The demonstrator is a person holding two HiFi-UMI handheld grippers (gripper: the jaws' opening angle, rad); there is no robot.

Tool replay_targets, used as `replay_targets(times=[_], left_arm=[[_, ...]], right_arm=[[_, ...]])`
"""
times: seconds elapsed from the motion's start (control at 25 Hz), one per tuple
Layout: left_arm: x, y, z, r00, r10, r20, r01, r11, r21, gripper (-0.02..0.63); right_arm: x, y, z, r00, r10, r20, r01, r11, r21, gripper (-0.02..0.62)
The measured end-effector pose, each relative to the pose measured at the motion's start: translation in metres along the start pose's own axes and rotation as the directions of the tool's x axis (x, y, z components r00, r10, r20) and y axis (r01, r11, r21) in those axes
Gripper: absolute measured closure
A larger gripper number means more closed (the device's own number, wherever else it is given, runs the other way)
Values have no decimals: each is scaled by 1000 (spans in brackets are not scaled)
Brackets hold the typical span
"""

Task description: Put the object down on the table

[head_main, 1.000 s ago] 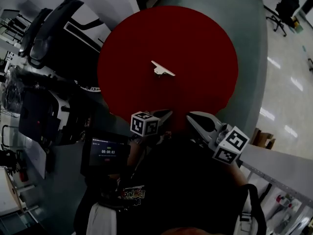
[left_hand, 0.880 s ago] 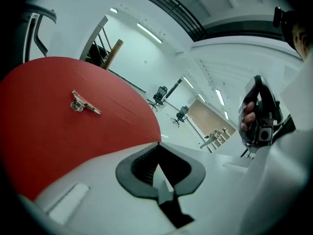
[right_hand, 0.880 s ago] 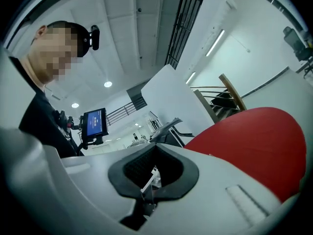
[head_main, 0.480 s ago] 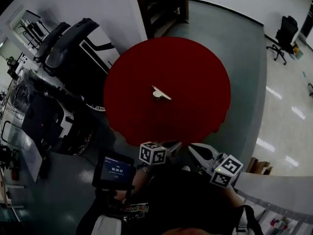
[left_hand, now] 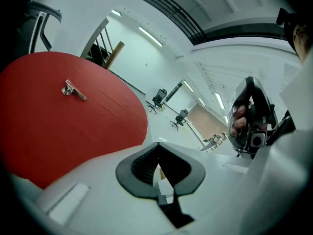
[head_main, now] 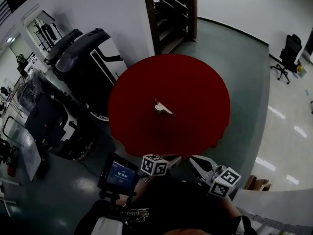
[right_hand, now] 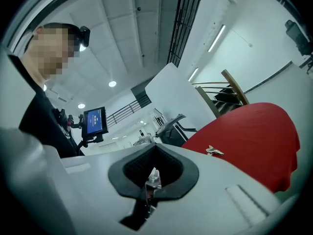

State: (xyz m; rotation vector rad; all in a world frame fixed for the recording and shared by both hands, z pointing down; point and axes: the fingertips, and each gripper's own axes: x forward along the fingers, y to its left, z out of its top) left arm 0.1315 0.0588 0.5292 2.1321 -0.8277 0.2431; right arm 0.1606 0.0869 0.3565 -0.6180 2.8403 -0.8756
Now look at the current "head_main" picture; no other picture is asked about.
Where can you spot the yellow container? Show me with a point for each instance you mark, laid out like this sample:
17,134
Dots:
302,70

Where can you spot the grey flat panel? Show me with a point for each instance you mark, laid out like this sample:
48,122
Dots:
30,155

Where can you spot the person's left forearm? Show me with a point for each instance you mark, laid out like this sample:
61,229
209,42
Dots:
140,191

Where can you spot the brown cardboard box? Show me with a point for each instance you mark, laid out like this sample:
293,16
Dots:
258,182

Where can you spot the person's right forearm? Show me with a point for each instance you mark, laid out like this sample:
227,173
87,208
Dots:
232,208

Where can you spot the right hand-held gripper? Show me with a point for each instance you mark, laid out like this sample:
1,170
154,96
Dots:
223,182

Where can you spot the person's black printed shirt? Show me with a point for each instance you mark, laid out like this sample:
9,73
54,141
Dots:
185,204

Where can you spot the small beige object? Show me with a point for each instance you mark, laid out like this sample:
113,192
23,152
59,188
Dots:
162,108

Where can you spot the dark wooden staircase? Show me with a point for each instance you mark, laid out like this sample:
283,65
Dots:
171,16

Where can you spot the black and white vehicle body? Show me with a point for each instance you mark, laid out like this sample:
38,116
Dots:
61,128

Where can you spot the red round table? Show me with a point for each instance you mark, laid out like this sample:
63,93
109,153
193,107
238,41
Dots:
185,82

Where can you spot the black office chair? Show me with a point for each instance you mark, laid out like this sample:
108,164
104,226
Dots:
288,55

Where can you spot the red fire extinguisher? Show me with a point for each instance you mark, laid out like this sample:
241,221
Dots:
11,170

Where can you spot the black and white car shell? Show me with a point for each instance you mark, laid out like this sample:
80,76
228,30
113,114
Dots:
80,57

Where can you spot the white curved counter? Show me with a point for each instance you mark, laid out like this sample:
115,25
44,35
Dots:
276,204

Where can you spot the black monitor with blue screen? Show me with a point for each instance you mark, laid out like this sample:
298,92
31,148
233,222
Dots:
119,174

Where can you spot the black plastic-wrapped machine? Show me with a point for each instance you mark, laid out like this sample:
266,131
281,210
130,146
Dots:
36,89

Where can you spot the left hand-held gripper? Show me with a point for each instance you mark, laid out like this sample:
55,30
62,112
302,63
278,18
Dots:
154,166

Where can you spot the black metal rack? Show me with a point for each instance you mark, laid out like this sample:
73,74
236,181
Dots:
46,30

